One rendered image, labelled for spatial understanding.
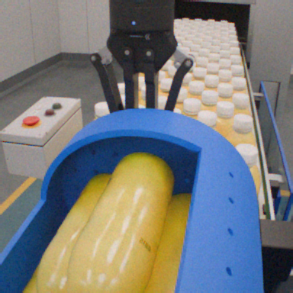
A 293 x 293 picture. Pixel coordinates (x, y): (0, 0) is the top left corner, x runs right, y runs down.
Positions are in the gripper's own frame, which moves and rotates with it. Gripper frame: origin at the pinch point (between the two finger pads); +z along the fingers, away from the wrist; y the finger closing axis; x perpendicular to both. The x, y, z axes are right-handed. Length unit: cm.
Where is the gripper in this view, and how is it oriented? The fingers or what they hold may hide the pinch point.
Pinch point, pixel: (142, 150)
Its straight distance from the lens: 46.2
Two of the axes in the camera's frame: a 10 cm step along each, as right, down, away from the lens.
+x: -2.1, 4.6, -8.6
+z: 0.0, 8.8, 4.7
